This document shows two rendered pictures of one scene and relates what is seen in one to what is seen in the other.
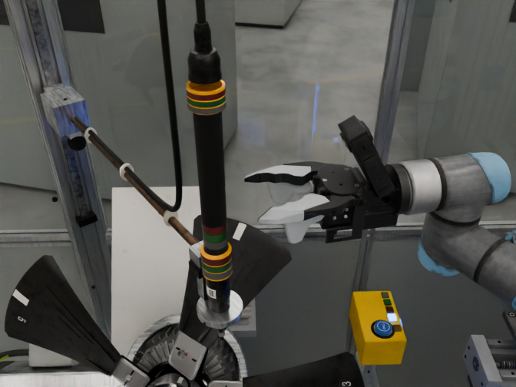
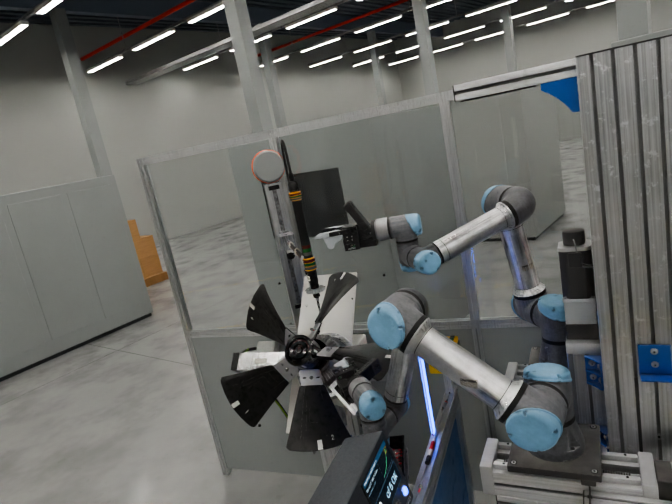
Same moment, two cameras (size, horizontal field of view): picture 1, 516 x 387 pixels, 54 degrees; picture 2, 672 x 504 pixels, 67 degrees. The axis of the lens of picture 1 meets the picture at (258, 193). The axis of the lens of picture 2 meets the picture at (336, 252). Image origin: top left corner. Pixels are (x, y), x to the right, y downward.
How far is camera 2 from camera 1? 1.32 m
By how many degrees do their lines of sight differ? 33
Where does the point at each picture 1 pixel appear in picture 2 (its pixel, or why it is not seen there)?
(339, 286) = not seen: hidden behind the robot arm
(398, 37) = (455, 192)
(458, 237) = (404, 249)
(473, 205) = (404, 232)
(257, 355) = (421, 432)
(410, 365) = not seen: hidden behind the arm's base
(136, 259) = (311, 309)
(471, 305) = not seen: hidden behind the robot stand
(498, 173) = (412, 218)
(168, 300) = (324, 329)
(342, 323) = (478, 404)
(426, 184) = (380, 224)
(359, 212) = (355, 236)
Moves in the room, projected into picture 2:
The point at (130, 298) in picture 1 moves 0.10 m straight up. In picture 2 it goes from (306, 328) to (301, 307)
